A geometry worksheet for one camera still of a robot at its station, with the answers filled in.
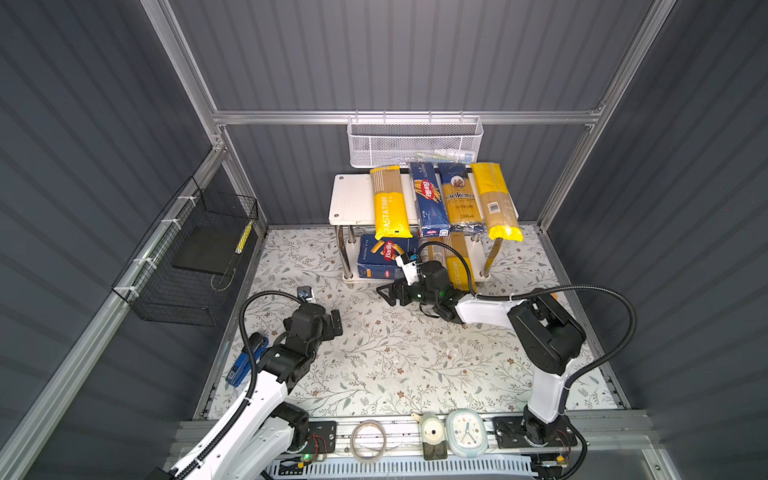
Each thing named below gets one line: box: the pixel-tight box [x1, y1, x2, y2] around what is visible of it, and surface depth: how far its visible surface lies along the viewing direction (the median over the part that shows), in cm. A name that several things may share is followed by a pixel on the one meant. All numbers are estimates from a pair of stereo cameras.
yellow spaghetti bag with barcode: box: [470, 162, 524, 241], surface depth 77 cm
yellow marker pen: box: [235, 220, 253, 255], surface depth 82 cm
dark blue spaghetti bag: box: [438, 162, 486, 233], surface depth 78 cm
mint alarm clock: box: [446, 408, 488, 459], surface depth 74 cm
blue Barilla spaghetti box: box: [410, 162, 450, 238], surface depth 75 cm
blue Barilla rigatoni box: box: [358, 234, 419, 280], surface depth 97 cm
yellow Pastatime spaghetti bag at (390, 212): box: [370, 165, 413, 241], surface depth 78 cm
